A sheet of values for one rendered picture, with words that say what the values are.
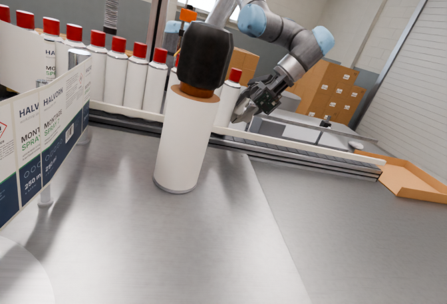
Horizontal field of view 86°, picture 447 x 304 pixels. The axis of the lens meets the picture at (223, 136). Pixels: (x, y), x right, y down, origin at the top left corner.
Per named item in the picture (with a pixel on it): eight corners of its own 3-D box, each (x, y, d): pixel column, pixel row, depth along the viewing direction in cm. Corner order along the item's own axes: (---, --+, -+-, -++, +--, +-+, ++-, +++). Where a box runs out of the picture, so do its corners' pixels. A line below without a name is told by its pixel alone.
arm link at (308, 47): (320, 36, 72) (340, 49, 67) (291, 64, 75) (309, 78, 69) (312, 18, 66) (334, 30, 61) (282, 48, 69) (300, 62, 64)
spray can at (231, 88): (211, 134, 74) (230, 68, 66) (209, 127, 78) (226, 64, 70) (227, 137, 75) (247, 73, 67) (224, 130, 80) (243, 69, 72)
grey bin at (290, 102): (262, 139, 321) (279, 96, 296) (249, 124, 360) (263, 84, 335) (290, 143, 338) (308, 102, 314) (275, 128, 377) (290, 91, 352)
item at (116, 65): (100, 113, 66) (105, 35, 58) (105, 106, 71) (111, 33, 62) (120, 116, 67) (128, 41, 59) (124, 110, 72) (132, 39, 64)
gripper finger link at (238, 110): (227, 122, 71) (250, 100, 68) (224, 114, 76) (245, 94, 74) (234, 128, 72) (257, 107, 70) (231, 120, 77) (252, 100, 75)
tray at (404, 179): (396, 196, 83) (402, 187, 82) (350, 157, 106) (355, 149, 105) (457, 206, 91) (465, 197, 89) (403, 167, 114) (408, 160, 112)
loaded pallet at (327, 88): (298, 126, 424) (326, 61, 378) (275, 108, 492) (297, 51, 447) (345, 133, 473) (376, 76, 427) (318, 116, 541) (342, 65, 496)
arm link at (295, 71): (283, 52, 71) (299, 72, 74) (272, 63, 72) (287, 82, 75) (294, 56, 64) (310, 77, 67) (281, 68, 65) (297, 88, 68)
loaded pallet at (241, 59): (245, 105, 449) (261, 57, 413) (203, 98, 416) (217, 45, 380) (225, 86, 548) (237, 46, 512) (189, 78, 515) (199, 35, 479)
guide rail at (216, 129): (52, 100, 62) (52, 93, 61) (55, 99, 63) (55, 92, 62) (383, 165, 88) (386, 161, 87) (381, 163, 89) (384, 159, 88)
